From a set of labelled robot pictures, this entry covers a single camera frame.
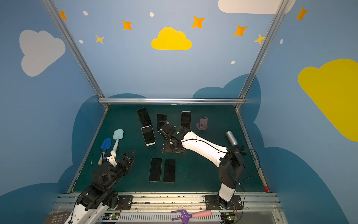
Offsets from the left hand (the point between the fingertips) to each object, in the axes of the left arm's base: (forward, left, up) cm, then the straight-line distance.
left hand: (137, 156), depth 75 cm
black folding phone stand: (+39, +5, -12) cm, 41 cm away
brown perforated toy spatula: (-27, +39, -16) cm, 50 cm away
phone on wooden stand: (+30, -27, -1) cm, 40 cm away
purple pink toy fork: (-25, -27, -15) cm, 40 cm away
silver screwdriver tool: (+21, -61, -13) cm, 65 cm away
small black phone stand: (+2, -17, +6) cm, 18 cm away
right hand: (+7, -18, -3) cm, 19 cm away
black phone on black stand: (+39, +5, -12) cm, 41 cm away
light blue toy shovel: (+24, +24, -16) cm, 37 cm away
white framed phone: (+20, -1, -7) cm, 21 cm away
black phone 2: (-3, -17, -15) cm, 23 cm away
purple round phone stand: (+31, -40, -12) cm, 52 cm away
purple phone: (-1, -8, -15) cm, 17 cm away
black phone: (+30, -9, -5) cm, 32 cm away
